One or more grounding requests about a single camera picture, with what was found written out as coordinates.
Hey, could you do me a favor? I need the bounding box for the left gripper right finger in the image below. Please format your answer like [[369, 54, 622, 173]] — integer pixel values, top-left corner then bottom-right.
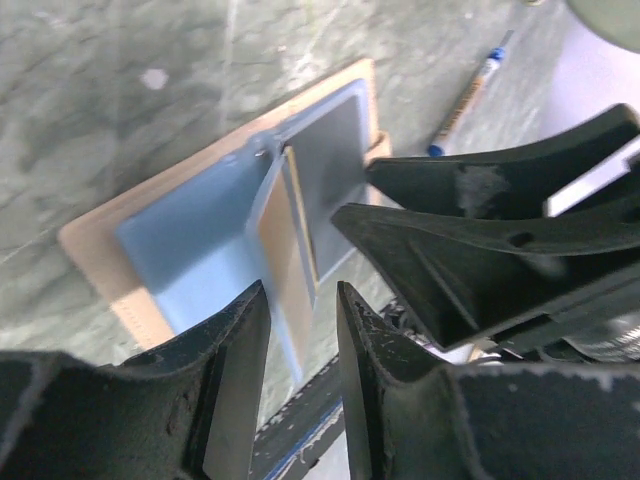
[[336, 282, 639, 479]]

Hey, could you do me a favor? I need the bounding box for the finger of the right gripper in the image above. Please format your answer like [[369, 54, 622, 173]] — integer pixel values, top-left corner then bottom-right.
[[333, 197, 639, 350], [366, 104, 639, 220]]

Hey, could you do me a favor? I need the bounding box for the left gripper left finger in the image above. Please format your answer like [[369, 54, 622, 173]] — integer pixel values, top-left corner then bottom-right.
[[1, 282, 271, 479]]

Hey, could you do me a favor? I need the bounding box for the beige card holder wallet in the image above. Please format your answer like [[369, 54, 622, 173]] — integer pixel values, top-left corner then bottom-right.
[[58, 58, 391, 349]]

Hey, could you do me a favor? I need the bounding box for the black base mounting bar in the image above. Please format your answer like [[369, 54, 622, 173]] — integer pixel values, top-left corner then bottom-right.
[[249, 358, 344, 479]]

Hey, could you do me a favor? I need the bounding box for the blue white marker pen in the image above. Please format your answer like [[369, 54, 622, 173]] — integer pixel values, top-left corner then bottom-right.
[[426, 30, 514, 157]]

